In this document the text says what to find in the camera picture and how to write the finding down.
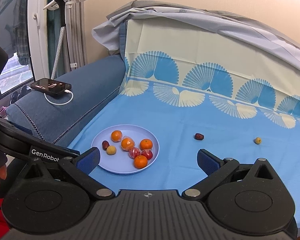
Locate dark red jujube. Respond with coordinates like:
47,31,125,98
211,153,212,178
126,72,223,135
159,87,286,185
194,133,204,140
102,140,109,151

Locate green-yellow round fruit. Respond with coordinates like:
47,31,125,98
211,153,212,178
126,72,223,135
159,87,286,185
254,137,262,145
106,145,117,155

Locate red fruit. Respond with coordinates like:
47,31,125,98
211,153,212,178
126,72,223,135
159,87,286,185
128,147,141,159
141,149,153,161

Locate bare orange tangerine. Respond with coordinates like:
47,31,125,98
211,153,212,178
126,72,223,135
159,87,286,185
139,139,153,150

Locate blue denim sofa armrest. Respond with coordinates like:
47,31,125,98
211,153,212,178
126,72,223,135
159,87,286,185
6,55,125,147

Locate light purple plastic plate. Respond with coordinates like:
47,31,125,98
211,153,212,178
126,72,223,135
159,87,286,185
91,125,160,175

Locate shoes on floor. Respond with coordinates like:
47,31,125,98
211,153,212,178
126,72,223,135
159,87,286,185
0,85,32,118

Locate black smartphone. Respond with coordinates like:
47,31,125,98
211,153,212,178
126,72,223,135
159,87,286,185
30,78,71,98

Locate blue fan-pattern sofa cover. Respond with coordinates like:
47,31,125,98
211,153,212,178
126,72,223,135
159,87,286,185
70,18,300,227

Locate grey curtain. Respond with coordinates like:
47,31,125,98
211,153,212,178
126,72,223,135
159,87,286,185
66,0,87,70

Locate grey crumpled sheet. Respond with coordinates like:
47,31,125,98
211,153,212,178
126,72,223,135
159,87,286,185
91,0,300,70

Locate garment steamer pole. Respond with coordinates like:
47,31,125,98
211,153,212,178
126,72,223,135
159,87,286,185
43,0,86,79

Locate white charging cable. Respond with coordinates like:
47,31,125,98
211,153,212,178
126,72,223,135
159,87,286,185
44,89,74,106

